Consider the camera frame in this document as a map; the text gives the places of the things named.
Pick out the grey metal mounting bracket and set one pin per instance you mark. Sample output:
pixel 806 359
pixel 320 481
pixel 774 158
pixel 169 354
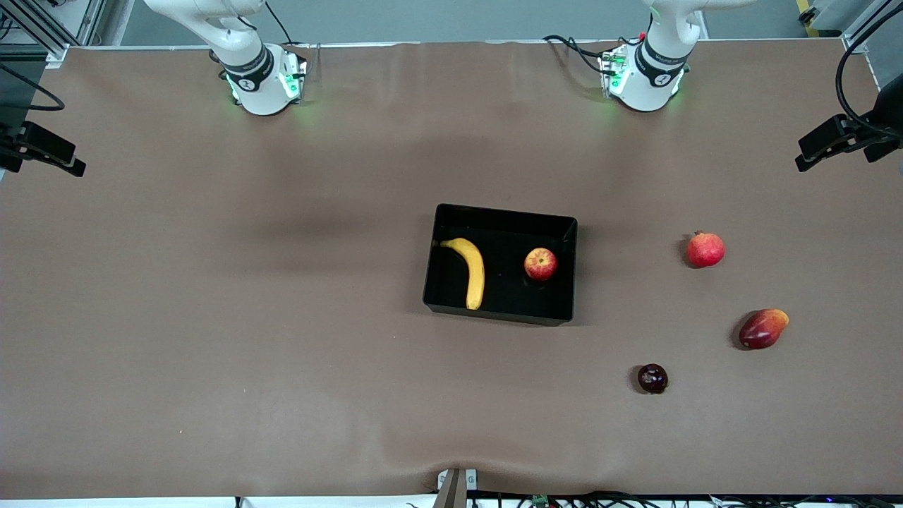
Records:
pixel 455 490

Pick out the yellow black striped marker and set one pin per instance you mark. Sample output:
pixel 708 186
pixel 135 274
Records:
pixel 808 17

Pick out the dark purple plum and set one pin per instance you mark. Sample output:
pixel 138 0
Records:
pixel 652 379

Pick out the black rectangular plastic box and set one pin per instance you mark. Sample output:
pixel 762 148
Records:
pixel 508 300

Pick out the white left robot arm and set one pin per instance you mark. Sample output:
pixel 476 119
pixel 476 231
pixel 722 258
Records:
pixel 649 88

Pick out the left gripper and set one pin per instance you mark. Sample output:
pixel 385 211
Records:
pixel 883 117

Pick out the red pomegranate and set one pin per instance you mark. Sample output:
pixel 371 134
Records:
pixel 706 250

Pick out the small green circuit board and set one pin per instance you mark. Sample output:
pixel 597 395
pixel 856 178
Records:
pixel 540 499

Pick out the aluminium frame rail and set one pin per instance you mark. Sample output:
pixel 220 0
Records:
pixel 42 32
pixel 864 28

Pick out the brown table mat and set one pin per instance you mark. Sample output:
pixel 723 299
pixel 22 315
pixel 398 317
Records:
pixel 282 353

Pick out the red yellow mango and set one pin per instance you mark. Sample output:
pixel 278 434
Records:
pixel 760 330

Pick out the yellow banana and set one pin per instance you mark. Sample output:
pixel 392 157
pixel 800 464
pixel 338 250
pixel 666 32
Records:
pixel 476 275

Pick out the red yellow apple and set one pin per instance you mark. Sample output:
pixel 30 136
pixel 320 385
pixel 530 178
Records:
pixel 540 264

